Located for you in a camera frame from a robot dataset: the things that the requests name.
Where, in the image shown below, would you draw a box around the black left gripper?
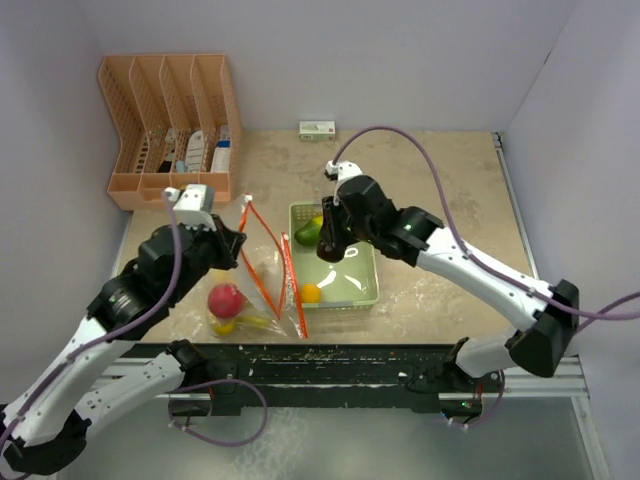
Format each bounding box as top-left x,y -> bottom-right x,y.
167,212 -> 246,303

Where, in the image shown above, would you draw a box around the dark purple mangosteen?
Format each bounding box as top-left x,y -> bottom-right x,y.
316,239 -> 346,263

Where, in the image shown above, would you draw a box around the green orange mango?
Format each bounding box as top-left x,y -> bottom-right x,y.
294,216 -> 323,248

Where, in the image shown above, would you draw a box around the red apple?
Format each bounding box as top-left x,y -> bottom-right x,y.
207,283 -> 246,319

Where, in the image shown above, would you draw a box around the orange fruit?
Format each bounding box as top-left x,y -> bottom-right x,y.
299,284 -> 322,304

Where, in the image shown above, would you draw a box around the yellow banana bunch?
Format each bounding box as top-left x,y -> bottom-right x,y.
212,315 -> 270,336

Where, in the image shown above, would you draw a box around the clear zip bag orange zipper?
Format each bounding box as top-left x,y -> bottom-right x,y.
206,270 -> 286,337

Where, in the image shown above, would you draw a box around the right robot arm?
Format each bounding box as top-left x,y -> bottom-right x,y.
317,175 -> 579,391

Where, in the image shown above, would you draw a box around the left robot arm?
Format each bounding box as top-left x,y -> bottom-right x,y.
1,184 -> 246,479

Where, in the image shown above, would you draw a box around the pale green plastic basket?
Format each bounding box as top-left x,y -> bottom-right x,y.
289,201 -> 379,309

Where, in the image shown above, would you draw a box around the white blue items in organizer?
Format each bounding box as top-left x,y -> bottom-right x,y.
135,125 -> 231,173

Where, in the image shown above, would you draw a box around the small white green box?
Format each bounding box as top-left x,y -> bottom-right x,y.
298,120 -> 336,142

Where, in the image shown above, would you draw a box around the pink desk file organizer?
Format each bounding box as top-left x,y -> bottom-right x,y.
98,54 -> 243,211

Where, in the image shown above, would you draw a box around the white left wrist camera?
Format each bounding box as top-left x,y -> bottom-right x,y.
163,184 -> 215,230

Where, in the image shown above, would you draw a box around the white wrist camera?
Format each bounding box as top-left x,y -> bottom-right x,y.
324,161 -> 363,190
163,184 -> 215,230

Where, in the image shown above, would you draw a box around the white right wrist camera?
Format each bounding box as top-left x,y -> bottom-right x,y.
324,161 -> 363,190

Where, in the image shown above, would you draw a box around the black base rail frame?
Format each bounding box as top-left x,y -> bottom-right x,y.
167,344 -> 588,420

